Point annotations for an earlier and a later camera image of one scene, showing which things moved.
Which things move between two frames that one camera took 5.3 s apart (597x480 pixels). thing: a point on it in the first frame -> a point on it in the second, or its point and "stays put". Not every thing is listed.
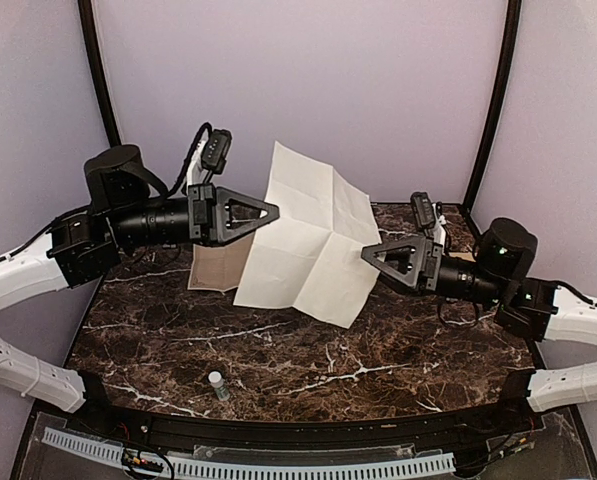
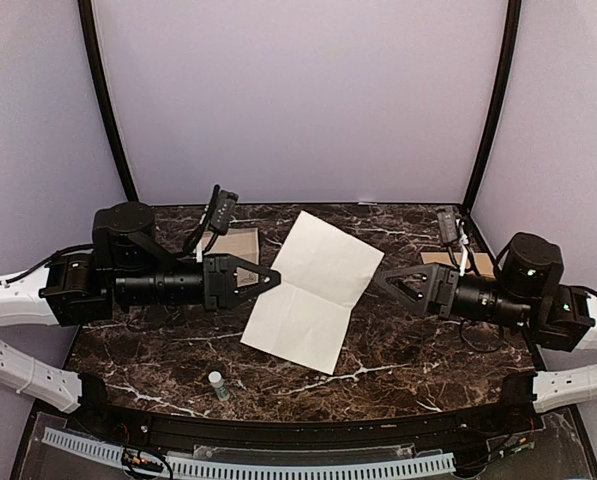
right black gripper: x=425 y=272 -> x=439 y=296
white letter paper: x=311 y=255 -> x=323 y=271
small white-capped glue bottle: x=216 y=379 stays put
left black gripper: x=207 y=210 -> x=220 y=276
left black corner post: x=89 y=21 stays put
